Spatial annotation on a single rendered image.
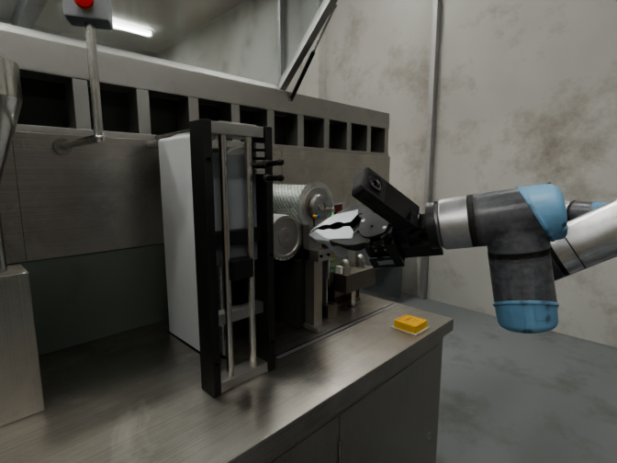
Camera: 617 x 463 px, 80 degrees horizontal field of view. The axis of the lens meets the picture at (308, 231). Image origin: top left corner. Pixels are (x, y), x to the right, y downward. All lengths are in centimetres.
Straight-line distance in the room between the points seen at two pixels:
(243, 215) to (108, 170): 46
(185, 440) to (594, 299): 345
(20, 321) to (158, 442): 33
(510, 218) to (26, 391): 86
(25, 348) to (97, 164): 48
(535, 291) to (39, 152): 104
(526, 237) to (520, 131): 330
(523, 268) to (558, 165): 320
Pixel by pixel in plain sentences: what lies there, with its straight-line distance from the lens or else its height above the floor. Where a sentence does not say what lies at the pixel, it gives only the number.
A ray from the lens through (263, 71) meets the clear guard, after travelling 141.
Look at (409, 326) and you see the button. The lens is 111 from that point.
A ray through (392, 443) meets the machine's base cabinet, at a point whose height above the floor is 62.
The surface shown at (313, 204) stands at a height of 126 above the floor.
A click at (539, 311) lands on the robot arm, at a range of 56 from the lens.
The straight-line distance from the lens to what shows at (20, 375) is 88.
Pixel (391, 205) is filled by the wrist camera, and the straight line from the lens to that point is 53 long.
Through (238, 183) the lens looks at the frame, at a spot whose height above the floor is 132.
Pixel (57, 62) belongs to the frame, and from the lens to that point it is 113.
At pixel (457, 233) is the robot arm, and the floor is 126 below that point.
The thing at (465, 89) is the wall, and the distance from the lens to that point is 406.
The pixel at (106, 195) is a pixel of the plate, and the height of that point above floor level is 129.
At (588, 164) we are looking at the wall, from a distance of 369.
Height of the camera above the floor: 134
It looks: 9 degrees down
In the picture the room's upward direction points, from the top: straight up
